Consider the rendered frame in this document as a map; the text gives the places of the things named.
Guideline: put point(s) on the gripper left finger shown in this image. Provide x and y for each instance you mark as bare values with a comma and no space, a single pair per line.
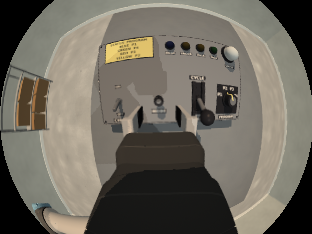
133,122

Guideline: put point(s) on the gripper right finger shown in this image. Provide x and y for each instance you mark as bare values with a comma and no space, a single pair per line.
187,122

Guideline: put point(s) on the grey control panel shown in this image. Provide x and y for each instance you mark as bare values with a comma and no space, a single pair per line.
137,71

